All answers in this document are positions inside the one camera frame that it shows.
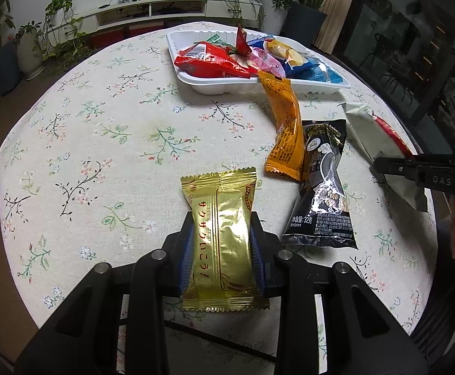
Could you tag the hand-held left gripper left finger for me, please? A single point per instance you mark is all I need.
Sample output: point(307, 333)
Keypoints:
point(186, 250)

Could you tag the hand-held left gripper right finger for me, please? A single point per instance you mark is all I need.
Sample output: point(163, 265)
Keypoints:
point(259, 258)

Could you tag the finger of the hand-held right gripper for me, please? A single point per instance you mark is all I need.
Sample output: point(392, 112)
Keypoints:
point(426, 175)

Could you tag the white plastic tray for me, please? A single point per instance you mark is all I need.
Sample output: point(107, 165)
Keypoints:
point(227, 84)

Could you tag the red white fruit-print snack packet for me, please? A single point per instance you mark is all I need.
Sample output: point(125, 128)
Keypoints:
point(268, 62)

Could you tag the black snack packet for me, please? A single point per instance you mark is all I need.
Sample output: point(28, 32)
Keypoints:
point(325, 187)

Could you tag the dark glass door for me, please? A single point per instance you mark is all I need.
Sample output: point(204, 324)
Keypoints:
point(407, 27)

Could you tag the orange snack packet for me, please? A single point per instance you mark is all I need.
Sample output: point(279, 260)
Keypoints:
point(286, 125)

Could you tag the floral tablecloth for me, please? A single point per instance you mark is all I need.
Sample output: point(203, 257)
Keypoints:
point(94, 144)

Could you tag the dark blue snack packet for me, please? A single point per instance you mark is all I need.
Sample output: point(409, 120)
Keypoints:
point(286, 52)

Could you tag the dark square plant pot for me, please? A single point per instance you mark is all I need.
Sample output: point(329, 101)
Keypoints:
point(303, 23)

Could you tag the green snack packet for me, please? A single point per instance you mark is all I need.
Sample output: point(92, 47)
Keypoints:
point(216, 39)

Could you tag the red gold patterned snack packet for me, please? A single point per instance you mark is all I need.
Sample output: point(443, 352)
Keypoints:
point(241, 41)

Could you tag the white television cabinet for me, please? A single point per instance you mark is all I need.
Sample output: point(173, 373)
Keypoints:
point(164, 9)

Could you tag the white plant pot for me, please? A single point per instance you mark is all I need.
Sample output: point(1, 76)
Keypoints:
point(30, 56)

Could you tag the dark round plant pot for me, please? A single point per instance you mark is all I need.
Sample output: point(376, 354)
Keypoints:
point(2, 70)

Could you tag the trailing vine plant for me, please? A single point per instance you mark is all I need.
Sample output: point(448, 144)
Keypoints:
point(65, 19)

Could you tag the small green plant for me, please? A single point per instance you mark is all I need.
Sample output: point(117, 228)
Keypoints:
point(28, 29)

